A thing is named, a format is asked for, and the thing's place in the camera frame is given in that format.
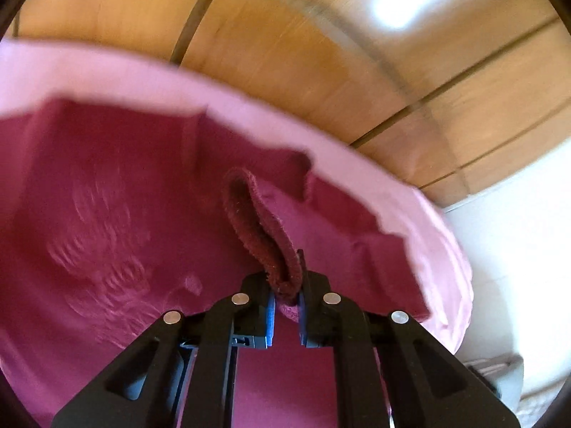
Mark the dark red knit sweater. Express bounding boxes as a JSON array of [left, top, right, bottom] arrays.
[[1, 100, 430, 427]]

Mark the wooden panelled headboard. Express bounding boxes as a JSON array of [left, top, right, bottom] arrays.
[[1, 0, 570, 205]]

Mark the pink quilted bedspread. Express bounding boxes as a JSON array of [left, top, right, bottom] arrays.
[[1, 41, 473, 352]]

